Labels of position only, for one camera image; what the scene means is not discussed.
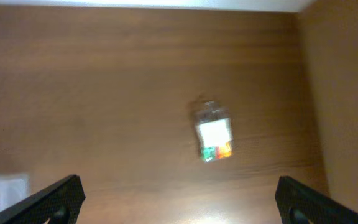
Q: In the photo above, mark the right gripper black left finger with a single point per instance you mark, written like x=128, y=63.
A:
x=58, y=203

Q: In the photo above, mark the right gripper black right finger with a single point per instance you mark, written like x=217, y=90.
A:
x=298, y=203

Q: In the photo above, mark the clear plastic container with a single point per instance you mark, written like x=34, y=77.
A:
x=13, y=189

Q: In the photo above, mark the clear pack of coloured pieces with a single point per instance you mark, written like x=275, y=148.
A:
x=214, y=132

